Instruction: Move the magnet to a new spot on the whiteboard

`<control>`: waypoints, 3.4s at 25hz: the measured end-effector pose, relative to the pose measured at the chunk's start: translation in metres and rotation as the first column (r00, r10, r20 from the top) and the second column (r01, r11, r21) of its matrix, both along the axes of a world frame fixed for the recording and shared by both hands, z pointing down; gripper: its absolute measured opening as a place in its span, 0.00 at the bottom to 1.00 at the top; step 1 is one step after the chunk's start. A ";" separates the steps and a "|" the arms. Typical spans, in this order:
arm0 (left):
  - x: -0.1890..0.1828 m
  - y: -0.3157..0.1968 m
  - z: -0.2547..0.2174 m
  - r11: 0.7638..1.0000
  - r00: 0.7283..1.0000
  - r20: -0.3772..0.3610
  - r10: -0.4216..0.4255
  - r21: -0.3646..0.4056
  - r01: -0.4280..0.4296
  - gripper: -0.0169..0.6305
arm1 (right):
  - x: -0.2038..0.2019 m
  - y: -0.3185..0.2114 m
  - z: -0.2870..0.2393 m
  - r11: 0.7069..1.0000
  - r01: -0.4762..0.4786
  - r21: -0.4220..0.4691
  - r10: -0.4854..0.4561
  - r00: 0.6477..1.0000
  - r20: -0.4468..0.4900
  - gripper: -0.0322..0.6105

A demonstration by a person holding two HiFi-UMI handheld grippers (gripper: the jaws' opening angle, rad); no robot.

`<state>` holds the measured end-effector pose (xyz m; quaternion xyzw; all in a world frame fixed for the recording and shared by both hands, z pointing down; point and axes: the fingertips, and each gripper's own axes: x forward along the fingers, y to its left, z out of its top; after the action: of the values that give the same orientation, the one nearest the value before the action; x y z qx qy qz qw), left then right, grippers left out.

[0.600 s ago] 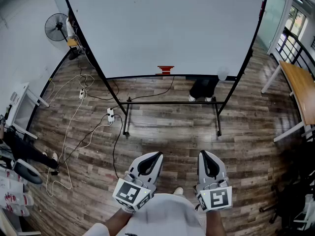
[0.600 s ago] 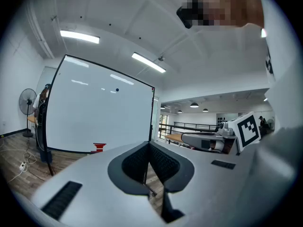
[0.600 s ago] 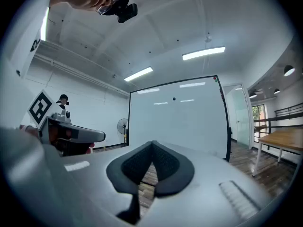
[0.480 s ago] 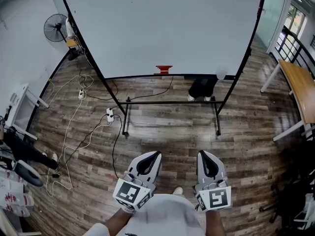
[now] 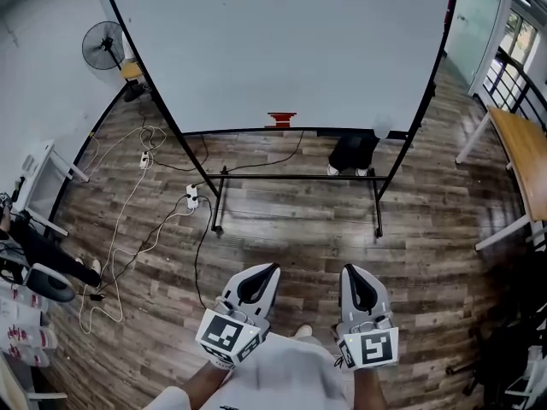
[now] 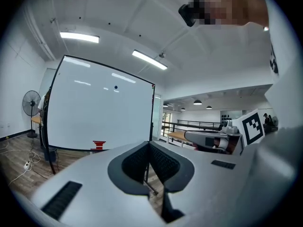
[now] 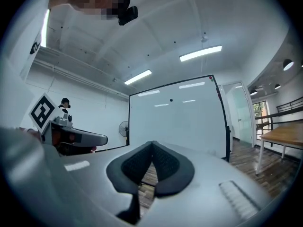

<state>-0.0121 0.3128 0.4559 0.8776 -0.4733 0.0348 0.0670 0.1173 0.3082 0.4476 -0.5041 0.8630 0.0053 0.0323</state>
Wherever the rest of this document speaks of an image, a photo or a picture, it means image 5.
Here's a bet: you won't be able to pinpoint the person's white clothing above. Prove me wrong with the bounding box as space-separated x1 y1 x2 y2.
142 332 356 410

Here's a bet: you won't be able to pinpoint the long white cable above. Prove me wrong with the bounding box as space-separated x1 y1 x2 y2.
78 125 197 335

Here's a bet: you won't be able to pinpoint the yellow stool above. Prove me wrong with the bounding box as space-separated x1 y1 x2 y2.
120 61 144 80

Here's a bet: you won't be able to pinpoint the red whiteboard eraser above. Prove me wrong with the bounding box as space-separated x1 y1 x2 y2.
264 111 299 128

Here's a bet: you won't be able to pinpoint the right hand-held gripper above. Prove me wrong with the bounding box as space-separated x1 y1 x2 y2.
334 263 401 372

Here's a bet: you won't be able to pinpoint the white whiteboard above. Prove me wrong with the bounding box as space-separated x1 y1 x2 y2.
103 0 462 239

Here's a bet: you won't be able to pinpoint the thin black cable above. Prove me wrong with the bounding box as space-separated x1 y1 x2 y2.
138 96 305 174

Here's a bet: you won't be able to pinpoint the white packets with red labels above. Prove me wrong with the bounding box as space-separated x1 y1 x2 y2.
0 282 59 369

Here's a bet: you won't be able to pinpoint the grey office chair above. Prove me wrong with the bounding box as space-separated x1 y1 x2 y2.
0 245 77 305

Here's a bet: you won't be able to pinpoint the black standing fan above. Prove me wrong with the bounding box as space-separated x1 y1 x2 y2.
81 20 142 103

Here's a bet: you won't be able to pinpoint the black power cable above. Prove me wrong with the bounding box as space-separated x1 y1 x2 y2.
76 194 215 311

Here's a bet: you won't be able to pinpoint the black office chair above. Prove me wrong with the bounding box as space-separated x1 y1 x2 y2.
444 305 547 410

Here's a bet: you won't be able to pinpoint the person's right forearm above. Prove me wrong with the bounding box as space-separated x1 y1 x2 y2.
351 366 391 410

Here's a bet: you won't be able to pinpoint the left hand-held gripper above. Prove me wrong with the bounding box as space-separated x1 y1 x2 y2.
195 263 282 372

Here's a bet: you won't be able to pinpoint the person's left forearm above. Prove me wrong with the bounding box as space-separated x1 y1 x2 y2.
178 358 237 410

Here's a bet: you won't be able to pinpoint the wooden table with white legs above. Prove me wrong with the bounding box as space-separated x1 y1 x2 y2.
455 104 547 252

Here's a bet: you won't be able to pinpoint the white side table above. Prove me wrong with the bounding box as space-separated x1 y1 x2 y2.
12 138 91 238

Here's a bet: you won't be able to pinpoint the black window railing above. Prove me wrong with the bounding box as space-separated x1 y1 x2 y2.
482 44 547 132

